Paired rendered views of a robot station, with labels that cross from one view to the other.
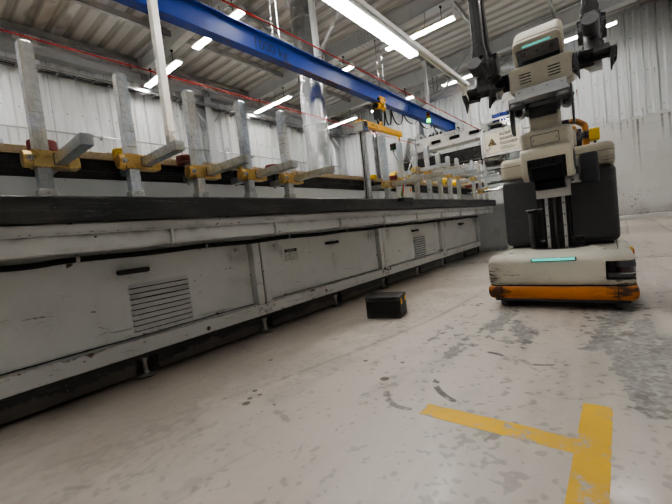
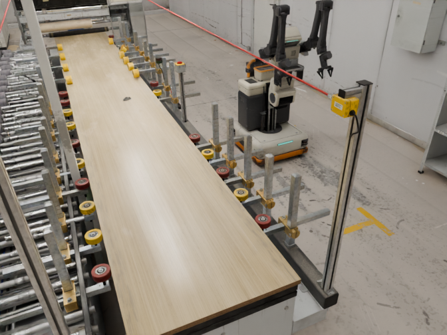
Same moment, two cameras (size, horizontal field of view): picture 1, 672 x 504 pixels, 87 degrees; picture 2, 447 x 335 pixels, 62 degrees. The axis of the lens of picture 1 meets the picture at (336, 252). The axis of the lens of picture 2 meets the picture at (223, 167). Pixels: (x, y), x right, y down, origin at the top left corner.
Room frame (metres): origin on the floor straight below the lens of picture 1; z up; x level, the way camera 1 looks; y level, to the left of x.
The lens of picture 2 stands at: (0.68, 2.29, 2.13)
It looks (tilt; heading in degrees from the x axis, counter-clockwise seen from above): 32 degrees down; 298
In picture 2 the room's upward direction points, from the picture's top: 2 degrees counter-clockwise
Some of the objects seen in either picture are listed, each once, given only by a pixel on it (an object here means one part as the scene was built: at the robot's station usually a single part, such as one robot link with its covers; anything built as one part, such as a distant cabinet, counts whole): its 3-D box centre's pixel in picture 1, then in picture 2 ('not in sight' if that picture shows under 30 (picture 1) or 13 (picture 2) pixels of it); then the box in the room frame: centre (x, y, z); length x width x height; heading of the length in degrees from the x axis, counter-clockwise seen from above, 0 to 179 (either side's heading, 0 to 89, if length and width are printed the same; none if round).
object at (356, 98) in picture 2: not in sight; (332, 205); (0.85, 1.06, 1.20); 0.15 x 0.12 x 1.00; 141
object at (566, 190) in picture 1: (563, 170); (284, 98); (1.80, -1.19, 0.68); 0.28 x 0.27 x 0.25; 52
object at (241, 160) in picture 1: (213, 171); (251, 176); (1.45, 0.46, 0.80); 0.43 x 0.03 x 0.04; 51
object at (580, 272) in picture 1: (561, 268); (269, 137); (1.97, -1.24, 0.16); 0.67 x 0.64 x 0.25; 142
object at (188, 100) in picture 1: (195, 150); (247, 169); (1.45, 0.52, 0.89); 0.04 x 0.04 x 0.48; 51
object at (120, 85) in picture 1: (128, 142); (267, 191); (1.26, 0.68, 0.89); 0.04 x 0.04 x 0.48; 51
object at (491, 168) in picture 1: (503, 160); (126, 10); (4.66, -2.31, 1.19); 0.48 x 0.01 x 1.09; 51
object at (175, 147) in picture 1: (149, 161); (271, 195); (1.26, 0.61, 0.82); 0.43 x 0.03 x 0.04; 51
